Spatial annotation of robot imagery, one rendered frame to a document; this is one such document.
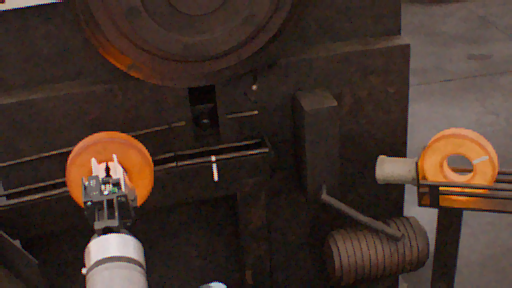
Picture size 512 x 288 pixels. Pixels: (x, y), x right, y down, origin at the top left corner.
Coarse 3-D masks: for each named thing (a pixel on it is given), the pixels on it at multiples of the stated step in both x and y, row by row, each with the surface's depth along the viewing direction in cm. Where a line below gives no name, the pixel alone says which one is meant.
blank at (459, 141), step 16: (432, 144) 134; (448, 144) 132; (464, 144) 130; (480, 144) 128; (432, 160) 135; (480, 160) 130; (496, 160) 130; (432, 176) 137; (448, 176) 136; (464, 176) 136; (480, 176) 131
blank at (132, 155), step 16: (80, 144) 115; (96, 144) 113; (112, 144) 114; (128, 144) 115; (80, 160) 114; (96, 160) 115; (112, 160) 115; (128, 160) 116; (144, 160) 116; (80, 176) 115; (128, 176) 118; (144, 176) 118; (80, 192) 117; (144, 192) 119
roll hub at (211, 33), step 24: (120, 0) 114; (144, 0) 116; (168, 0) 116; (192, 0) 116; (216, 0) 117; (240, 0) 120; (264, 0) 119; (144, 24) 117; (168, 24) 119; (192, 24) 120; (216, 24) 121; (240, 24) 121; (168, 48) 120; (216, 48) 122
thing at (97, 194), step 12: (84, 180) 106; (96, 180) 105; (108, 180) 106; (120, 180) 107; (84, 192) 106; (96, 192) 104; (108, 192) 105; (120, 192) 105; (84, 204) 103; (96, 204) 103; (108, 204) 103; (120, 204) 104; (96, 216) 102; (108, 216) 102; (120, 216) 106; (132, 216) 107; (96, 228) 98; (108, 228) 101; (120, 228) 100
